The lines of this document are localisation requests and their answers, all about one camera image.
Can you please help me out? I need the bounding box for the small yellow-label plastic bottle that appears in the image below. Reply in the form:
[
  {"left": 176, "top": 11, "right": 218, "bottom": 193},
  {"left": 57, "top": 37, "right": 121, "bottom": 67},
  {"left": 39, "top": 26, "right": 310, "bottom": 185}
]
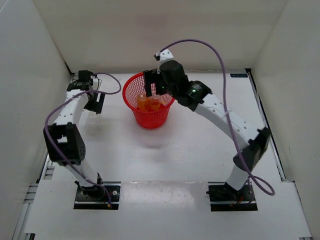
[{"left": 148, "top": 94, "right": 161, "bottom": 111}]

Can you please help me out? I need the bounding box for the orange plastic bottle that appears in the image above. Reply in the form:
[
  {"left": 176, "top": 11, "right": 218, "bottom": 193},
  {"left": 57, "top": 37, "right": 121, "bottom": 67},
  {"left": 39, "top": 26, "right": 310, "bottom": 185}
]
[{"left": 136, "top": 93, "right": 150, "bottom": 112}]

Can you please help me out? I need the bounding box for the clear plastic bottle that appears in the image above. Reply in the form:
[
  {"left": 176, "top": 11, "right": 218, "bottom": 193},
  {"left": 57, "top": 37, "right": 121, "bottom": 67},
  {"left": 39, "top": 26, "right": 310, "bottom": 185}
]
[{"left": 85, "top": 111, "right": 100, "bottom": 128}]

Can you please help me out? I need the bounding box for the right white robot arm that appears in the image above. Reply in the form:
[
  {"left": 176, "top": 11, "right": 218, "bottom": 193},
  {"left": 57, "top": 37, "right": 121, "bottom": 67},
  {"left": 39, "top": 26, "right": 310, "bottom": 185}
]
[{"left": 143, "top": 60, "right": 271, "bottom": 200}]

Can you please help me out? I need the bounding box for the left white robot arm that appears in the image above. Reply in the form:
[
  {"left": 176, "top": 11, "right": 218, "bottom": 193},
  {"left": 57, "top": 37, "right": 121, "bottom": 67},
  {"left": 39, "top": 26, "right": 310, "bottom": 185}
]
[{"left": 43, "top": 70, "right": 105, "bottom": 200}]

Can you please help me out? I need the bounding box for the red mesh plastic bin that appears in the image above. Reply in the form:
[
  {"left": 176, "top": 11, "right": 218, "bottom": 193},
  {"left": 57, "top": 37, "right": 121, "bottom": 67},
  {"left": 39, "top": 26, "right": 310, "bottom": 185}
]
[{"left": 122, "top": 72, "right": 174, "bottom": 129}]

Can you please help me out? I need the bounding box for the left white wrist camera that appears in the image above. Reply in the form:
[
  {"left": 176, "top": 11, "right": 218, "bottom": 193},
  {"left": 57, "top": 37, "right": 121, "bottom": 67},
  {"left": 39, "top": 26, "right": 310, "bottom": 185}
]
[{"left": 92, "top": 76, "right": 102, "bottom": 91}]

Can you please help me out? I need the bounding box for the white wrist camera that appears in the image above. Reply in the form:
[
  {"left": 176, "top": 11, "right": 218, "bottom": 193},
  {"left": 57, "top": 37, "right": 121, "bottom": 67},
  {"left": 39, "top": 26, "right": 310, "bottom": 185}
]
[
  {"left": 92, "top": 76, "right": 102, "bottom": 91},
  {"left": 154, "top": 49, "right": 174, "bottom": 68}
]

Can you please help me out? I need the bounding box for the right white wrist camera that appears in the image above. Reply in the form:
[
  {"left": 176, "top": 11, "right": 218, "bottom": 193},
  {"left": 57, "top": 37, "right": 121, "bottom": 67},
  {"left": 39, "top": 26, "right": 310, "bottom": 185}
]
[{"left": 154, "top": 49, "right": 174, "bottom": 68}]

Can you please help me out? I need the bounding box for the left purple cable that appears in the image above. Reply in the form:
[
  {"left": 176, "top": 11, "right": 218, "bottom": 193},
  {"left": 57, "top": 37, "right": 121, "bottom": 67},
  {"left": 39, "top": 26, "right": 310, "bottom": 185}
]
[{"left": 44, "top": 72, "right": 122, "bottom": 210}]

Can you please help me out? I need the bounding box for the purple cable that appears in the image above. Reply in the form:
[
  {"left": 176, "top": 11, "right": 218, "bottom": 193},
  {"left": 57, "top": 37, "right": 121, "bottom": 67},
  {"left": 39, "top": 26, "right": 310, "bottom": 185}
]
[
  {"left": 44, "top": 72, "right": 122, "bottom": 210},
  {"left": 159, "top": 39, "right": 276, "bottom": 205}
]

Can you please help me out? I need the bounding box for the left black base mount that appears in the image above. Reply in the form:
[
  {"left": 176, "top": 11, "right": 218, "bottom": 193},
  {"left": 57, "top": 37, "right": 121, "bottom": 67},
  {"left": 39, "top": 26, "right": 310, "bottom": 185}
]
[{"left": 73, "top": 182, "right": 121, "bottom": 210}]

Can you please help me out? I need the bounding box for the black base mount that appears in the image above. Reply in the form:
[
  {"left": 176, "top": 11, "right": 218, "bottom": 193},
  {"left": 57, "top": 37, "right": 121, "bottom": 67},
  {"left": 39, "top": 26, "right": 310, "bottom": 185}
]
[
  {"left": 73, "top": 182, "right": 121, "bottom": 210},
  {"left": 206, "top": 181, "right": 258, "bottom": 212}
]

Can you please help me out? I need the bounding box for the right aluminium frame rail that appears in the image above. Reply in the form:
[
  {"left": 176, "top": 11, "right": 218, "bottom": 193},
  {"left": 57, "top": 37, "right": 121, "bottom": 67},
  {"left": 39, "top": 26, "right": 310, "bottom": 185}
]
[{"left": 244, "top": 68, "right": 310, "bottom": 230}]

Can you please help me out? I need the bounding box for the aluminium frame rail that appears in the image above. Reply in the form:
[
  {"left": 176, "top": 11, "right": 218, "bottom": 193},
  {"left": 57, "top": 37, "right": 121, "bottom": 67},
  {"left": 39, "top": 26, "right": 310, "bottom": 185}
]
[
  {"left": 6, "top": 73, "right": 71, "bottom": 240},
  {"left": 244, "top": 68, "right": 310, "bottom": 230}
]

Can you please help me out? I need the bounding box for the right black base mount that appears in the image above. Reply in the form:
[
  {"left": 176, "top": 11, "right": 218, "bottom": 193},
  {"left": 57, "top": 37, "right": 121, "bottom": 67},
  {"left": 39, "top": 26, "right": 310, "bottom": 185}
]
[{"left": 206, "top": 181, "right": 258, "bottom": 212}]

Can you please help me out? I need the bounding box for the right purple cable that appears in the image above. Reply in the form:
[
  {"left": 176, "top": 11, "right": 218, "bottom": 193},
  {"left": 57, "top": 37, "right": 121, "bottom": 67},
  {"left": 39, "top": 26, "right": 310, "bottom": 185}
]
[{"left": 159, "top": 39, "right": 276, "bottom": 205}]

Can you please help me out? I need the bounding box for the left aluminium frame rail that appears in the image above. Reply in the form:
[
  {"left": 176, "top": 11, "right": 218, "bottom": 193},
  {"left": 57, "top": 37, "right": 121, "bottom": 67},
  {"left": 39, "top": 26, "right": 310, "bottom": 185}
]
[{"left": 6, "top": 73, "right": 71, "bottom": 240}]

